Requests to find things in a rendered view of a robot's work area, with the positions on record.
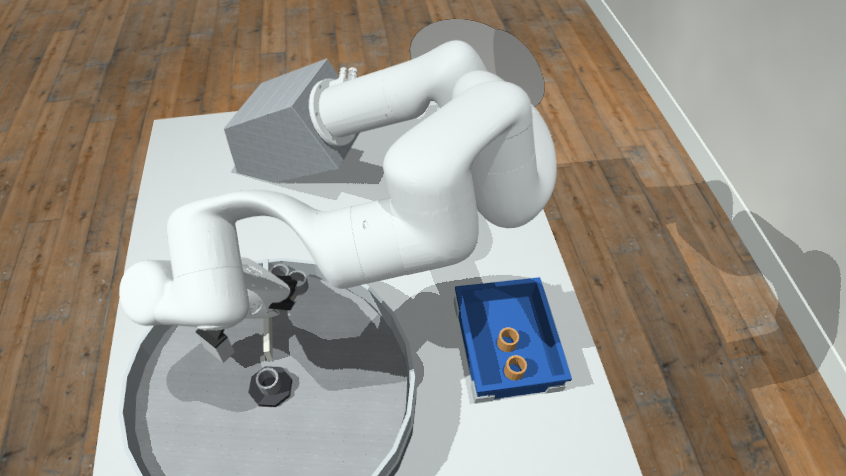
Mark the blue open crate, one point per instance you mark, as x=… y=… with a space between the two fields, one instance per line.
x=522 y=305

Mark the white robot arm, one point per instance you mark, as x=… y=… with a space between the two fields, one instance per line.
x=430 y=220

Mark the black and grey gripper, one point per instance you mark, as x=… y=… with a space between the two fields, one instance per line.
x=266 y=291

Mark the grey metal bushing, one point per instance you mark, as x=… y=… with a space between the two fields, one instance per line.
x=279 y=269
x=264 y=374
x=303 y=287

